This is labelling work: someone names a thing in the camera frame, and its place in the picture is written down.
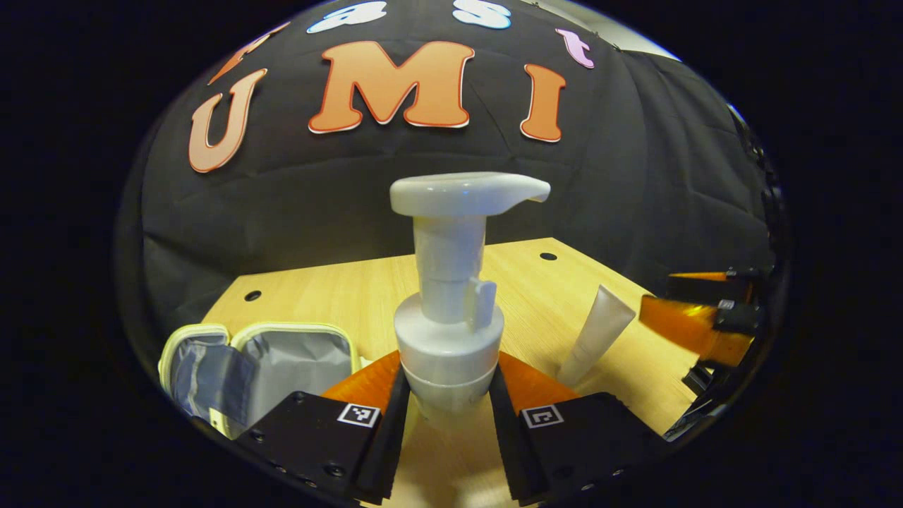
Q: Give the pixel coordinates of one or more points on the white skin care tube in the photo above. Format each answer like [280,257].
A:
[600,331]

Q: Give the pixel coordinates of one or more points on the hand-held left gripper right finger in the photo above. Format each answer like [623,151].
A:
[511,444]

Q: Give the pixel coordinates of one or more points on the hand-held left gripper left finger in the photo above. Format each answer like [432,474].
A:
[391,437]

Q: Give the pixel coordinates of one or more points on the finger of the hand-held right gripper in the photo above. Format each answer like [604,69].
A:
[705,286]
[684,324]

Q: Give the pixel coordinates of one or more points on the white pump bottle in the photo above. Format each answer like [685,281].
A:
[448,339]

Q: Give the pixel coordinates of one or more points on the black backdrop cloth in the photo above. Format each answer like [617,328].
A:
[282,204]

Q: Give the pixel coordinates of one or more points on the cream small suitcase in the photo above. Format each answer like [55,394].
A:
[296,367]

